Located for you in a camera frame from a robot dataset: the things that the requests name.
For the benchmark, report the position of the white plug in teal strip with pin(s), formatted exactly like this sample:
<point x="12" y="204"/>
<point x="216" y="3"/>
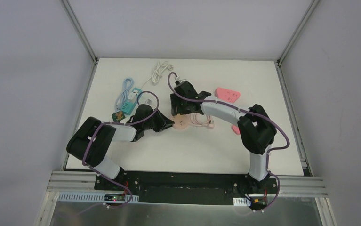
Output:
<point x="132" y="97"/>

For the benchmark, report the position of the pale pink round socket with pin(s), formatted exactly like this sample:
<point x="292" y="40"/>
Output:
<point x="180" y="121"/>

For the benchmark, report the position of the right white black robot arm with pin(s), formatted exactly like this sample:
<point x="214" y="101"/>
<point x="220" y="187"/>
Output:
<point x="257" y="134"/>

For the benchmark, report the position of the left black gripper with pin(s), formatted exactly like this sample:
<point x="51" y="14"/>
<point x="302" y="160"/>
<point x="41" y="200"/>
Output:
<point x="160" y="121"/>

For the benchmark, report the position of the pink square plug adapter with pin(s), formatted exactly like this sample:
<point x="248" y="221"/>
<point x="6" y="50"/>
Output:
<point x="235" y="129"/>

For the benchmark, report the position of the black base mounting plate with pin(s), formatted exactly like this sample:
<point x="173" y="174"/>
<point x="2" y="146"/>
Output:
<point x="191" y="188"/>

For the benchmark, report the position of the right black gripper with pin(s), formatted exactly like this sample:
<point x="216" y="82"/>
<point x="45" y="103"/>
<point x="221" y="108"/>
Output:
<point x="176" y="107"/>

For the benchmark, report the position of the teal power strip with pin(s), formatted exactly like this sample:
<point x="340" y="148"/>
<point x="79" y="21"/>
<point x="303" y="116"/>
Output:
<point x="128" y="107"/>

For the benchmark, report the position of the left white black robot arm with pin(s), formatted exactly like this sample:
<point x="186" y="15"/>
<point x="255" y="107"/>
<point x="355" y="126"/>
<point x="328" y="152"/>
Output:
<point x="91" y="141"/>

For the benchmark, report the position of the pink triangular power strip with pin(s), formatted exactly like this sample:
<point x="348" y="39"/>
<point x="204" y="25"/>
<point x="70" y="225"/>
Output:
<point x="227" y="94"/>

